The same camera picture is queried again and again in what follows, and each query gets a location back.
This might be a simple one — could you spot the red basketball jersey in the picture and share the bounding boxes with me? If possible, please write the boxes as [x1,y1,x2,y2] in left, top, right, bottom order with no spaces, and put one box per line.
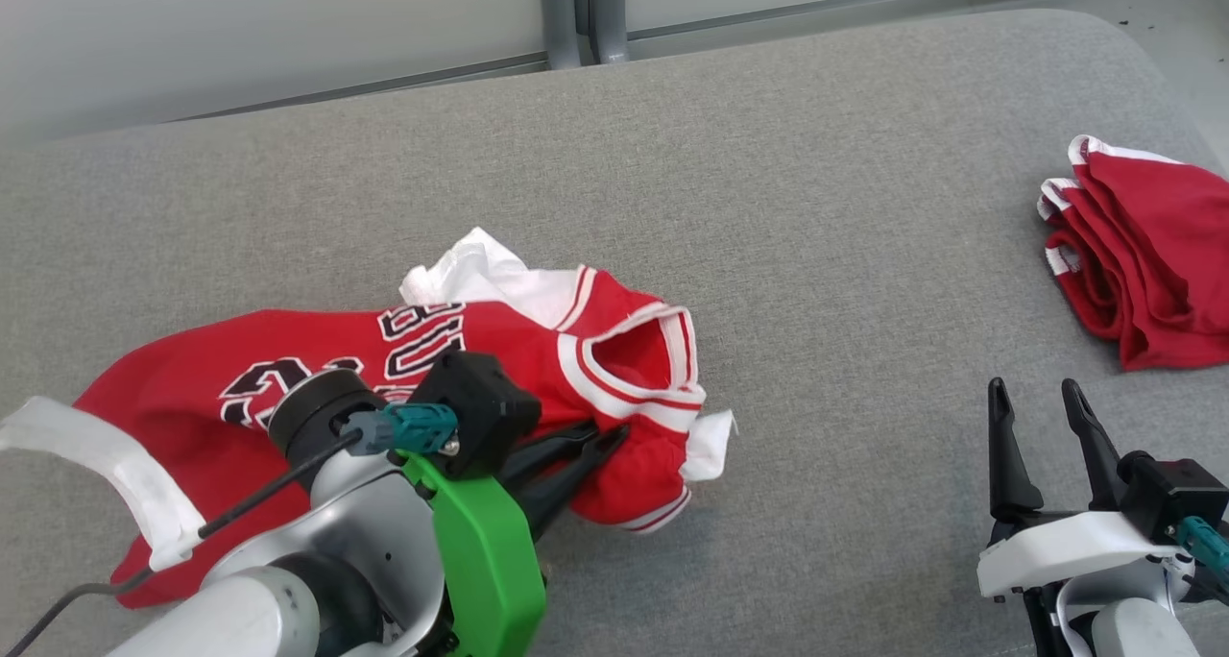
[75,227,738,608]

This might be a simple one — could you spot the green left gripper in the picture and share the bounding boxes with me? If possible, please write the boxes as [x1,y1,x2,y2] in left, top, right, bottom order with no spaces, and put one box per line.
[398,422,632,657]

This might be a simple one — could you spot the teal right camera connector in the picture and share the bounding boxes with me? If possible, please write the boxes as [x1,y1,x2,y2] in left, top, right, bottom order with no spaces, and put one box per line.
[1176,516,1229,581]

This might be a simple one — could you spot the black left camera cable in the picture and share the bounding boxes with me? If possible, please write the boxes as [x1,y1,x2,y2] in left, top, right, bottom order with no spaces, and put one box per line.
[0,431,361,657]

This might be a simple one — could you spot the white cable strap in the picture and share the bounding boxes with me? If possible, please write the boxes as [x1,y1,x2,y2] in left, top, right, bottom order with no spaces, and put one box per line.
[0,396,207,572]

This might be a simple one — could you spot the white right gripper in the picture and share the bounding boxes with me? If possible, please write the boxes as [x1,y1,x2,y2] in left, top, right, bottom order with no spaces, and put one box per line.
[977,377,1196,600]

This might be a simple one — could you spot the teal left camera connector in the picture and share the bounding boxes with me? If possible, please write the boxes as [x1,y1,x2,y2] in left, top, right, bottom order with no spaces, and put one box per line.
[344,402,460,458]

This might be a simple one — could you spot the red shorts white stripes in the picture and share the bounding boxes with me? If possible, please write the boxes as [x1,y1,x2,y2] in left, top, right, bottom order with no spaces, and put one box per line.
[1035,134,1229,372]

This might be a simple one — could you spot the grey partition post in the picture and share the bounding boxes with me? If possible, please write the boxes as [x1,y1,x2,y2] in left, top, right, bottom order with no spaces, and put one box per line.
[586,0,630,65]
[536,0,584,70]

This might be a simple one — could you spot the teal camera connector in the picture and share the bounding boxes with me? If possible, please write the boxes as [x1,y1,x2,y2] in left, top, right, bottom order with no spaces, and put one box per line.
[344,402,460,458]
[1176,516,1229,581]

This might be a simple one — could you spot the grey wall base rail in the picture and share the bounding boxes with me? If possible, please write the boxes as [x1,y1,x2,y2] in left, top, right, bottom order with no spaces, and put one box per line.
[173,52,548,125]
[629,0,1105,36]

